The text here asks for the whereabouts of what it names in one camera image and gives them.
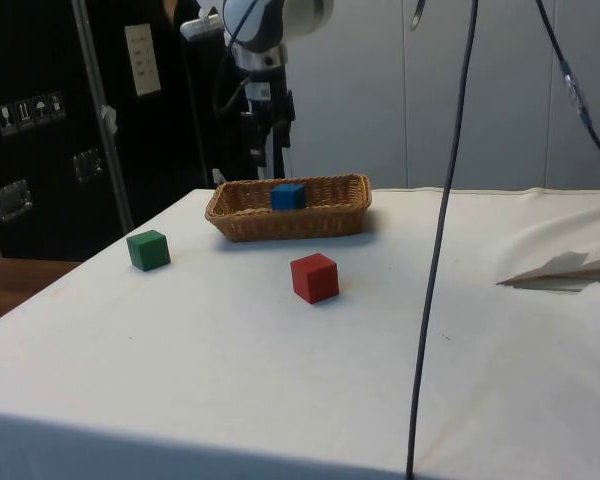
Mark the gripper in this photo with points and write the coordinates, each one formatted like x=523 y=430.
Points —
x=262 y=92

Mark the blue cube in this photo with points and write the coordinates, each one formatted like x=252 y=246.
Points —
x=287 y=197

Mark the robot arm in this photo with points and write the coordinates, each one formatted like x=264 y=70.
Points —
x=302 y=15

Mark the wicker basket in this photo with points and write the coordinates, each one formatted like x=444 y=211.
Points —
x=290 y=225

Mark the red cube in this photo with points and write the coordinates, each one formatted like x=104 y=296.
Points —
x=315 y=280

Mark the green cube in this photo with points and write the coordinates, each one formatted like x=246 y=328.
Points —
x=148 y=251

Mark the black cabinet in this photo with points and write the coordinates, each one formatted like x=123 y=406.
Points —
x=45 y=60

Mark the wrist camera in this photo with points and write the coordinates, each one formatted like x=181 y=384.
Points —
x=200 y=26

